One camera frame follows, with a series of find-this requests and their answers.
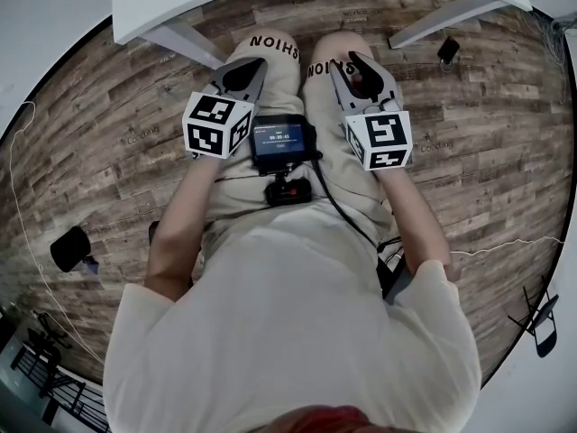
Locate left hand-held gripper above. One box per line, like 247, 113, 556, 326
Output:
182, 58, 268, 161

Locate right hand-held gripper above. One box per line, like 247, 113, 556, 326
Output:
328, 51, 414, 171

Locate person's left forearm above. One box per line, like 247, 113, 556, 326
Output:
144, 155, 225, 302

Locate person's right forearm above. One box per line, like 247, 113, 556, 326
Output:
376, 167, 462, 284

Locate beige printed shorts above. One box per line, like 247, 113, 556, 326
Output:
201, 32, 408, 262

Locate person's right leg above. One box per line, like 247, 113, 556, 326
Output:
312, 31, 376, 69

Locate black screen device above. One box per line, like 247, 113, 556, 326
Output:
251, 114, 320, 176

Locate small black box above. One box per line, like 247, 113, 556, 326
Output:
435, 36, 462, 69

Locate black cylindrical pouch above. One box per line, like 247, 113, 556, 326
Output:
49, 225, 99, 275

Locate person's beige shirt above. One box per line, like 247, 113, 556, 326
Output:
103, 205, 483, 433

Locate black folding chair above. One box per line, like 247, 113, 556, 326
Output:
507, 281, 561, 359

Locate person's head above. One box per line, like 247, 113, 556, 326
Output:
259, 404, 384, 433

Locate black metal railing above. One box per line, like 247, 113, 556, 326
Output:
8, 340, 113, 433

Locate black device cable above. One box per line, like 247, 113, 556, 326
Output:
309, 150, 380, 248

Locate black clip mount red button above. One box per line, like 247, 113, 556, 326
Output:
264, 173, 314, 207

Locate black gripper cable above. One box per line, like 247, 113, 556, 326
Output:
377, 235, 408, 266

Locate tangled grey wire bundle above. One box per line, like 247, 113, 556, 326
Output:
531, 10, 574, 104

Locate short white floor cable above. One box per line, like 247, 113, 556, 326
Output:
450, 235, 565, 258

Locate long white floor cable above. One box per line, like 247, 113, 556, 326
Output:
7, 100, 108, 365

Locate black metal frame stand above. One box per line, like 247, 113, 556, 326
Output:
25, 311, 73, 360

